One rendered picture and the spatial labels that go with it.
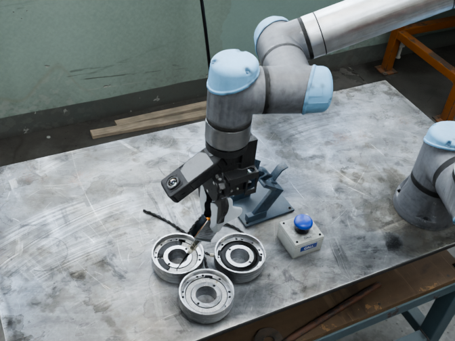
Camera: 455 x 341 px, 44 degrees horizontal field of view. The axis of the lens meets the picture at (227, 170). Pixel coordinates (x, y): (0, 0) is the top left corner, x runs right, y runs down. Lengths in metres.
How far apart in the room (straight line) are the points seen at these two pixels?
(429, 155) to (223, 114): 0.55
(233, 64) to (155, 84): 2.02
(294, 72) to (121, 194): 0.59
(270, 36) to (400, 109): 0.80
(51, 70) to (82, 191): 1.39
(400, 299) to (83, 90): 1.78
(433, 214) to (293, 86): 0.59
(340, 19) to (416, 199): 0.52
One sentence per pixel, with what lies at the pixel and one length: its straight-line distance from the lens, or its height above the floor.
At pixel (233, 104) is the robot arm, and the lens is 0.86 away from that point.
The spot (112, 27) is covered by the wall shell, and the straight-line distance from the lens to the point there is 2.63.
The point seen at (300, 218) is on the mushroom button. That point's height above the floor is 0.87.
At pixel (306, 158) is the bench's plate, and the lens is 1.45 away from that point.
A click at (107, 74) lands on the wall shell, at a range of 2.74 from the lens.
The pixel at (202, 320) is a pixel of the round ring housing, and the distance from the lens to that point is 1.08.
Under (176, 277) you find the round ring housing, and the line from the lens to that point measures 1.12.
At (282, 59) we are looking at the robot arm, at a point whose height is 1.26.
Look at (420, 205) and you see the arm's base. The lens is 1.34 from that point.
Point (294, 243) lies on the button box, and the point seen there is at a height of 0.84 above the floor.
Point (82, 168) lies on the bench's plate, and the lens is 1.40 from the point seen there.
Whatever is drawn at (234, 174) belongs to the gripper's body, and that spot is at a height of 1.07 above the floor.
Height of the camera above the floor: 1.73
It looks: 42 degrees down
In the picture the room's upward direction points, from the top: 6 degrees clockwise
